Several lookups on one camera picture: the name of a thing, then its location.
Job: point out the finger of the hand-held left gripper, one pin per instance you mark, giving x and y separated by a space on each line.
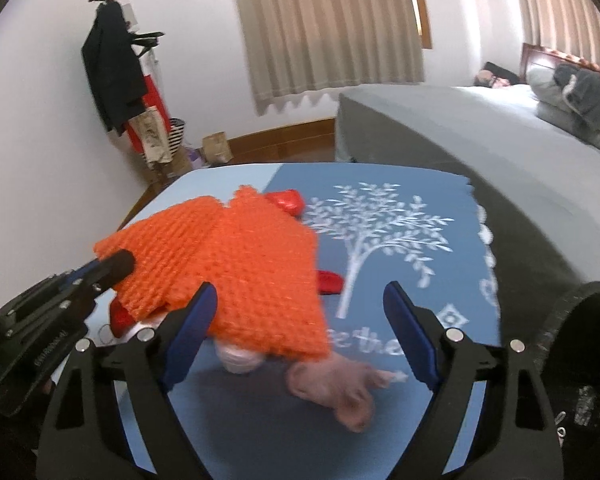
111 266

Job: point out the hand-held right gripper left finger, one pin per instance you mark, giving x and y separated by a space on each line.
195 332

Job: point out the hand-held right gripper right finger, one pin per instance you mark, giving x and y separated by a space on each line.
412 340

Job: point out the orange bubble mesh sheet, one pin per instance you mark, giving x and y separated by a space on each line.
240 270

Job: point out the large tissue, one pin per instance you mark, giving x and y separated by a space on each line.
340 387

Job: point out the red wrapper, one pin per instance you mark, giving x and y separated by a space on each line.
282 201
327 281
120 317

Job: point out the black lined waste bin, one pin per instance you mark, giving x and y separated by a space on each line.
590 360

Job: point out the small crumpled tissue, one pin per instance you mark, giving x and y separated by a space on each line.
237 360

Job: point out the beige patterned bag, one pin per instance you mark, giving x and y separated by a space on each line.
152 135

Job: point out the blue tree print tablecloth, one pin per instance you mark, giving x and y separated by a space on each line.
405 200

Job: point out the striped bag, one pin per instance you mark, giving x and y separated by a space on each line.
178 132

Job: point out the brown paper bag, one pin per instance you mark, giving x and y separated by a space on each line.
216 147

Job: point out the red bag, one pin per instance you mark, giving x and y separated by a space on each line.
155 92

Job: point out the black coat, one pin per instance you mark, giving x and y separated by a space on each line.
112 70

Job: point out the grey sheeted bed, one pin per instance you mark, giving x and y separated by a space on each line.
455 125

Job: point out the black hanger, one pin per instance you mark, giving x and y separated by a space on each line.
147 40

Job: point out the grey clothes on pillows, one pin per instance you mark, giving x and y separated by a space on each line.
555 112

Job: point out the pink plush item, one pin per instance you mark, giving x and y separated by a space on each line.
486 80

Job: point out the black cushion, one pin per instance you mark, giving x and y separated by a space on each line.
502 71

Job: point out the grey pillow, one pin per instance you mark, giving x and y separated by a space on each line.
540 80

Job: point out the dark grey clothes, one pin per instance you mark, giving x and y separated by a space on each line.
587 90

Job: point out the grey pillows and blanket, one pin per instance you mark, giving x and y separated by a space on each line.
535 55

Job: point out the wide beige curtain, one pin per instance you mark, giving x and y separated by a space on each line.
325 25

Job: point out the wooden window frame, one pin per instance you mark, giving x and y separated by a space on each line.
420 5

